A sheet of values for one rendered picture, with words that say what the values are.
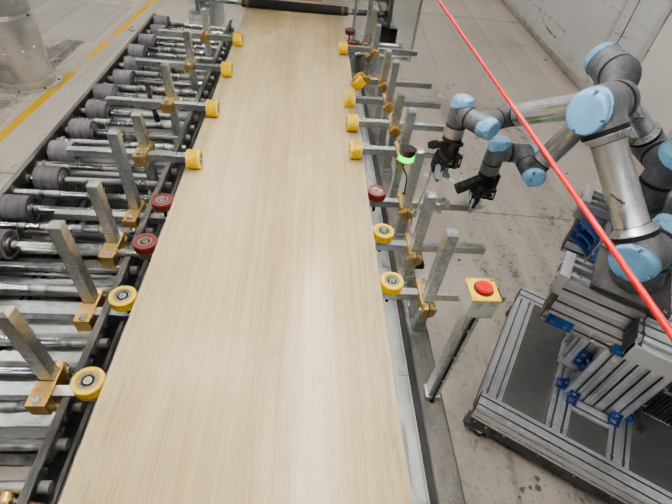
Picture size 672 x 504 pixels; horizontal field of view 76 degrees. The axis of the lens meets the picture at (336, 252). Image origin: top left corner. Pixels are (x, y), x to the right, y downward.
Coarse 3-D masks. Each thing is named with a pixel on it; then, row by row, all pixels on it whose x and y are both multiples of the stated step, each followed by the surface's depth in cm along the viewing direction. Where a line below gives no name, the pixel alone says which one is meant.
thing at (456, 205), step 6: (390, 198) 184; (396, 198) 185; (372, 204) 183; (378, 204) 183; (384, 204) 184; (390, 204) 184; (396, 204) 184; (414, 204) 184; (420, 204) 184; (456, 204) 186; (462, 204) 186; (468, 204) 186; (450, 210) 187; (456, 210) 187; (462, 210) 187
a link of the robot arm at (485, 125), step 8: (472, 112) 147; (480, 112) 146; (488, 112) 147; (496, 112) 148; (464, 120) 149; (472, 120) 146; (480, 120) 144; (488, 120) 143; (496, 120) 143; (472, 128) 147; (480, 128) 145; (488, 128) 143; (496, 128) 145; (480, 136) 147; (488, 136) 145
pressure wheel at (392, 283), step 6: (384, 276) 145; (390, 276) 146; (396, 276) 146; (384, 282) 143; (390, 282) 144; (396, 282) 144; (402, 282) 144; (384, 288) 143; (390, 288) 142; (396, 288) 142; (390, 294) 144; (396, 294) 144
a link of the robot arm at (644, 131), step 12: (600, 48) 144; (612, 48) 141; (588, 60) 147; (600, 60) 141; (588, 72) 148; (600, 72) 140; (636, 120) 155; (648, 120) 156; (636, 132) 159; (648, 132) 158; (660, 132) 158; (636, 144) 162; (648, 144) 160; (636, 156) 166
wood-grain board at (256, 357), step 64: (256, 64) 262; (320, 64) 271; (256, 128) 208; (320, 128) 214; (192, 192) 169; (256, 192) 173; (320, 192) 176; (192, 256) 145; (256, 256) 147; (320, 256) 150; (128, 320) 125; (192, 320) 127; (256, 320) 129; (320, 320) 131; (384, 320) 133; (128, 384) 111; (192, 384) 113; (256, 384) 114; (320, 384) 116; (384, 384) 118; (128, 448) 100; (192, 448) 101; (256, 448) 103; (320, 448) 104; (384, 448) 105
